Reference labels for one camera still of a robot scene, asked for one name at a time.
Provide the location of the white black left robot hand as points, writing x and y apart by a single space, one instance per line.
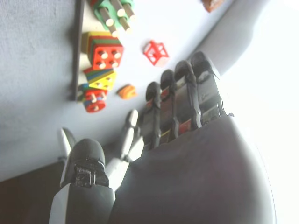
187 182

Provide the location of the striped round disc stack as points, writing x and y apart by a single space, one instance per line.
93 108

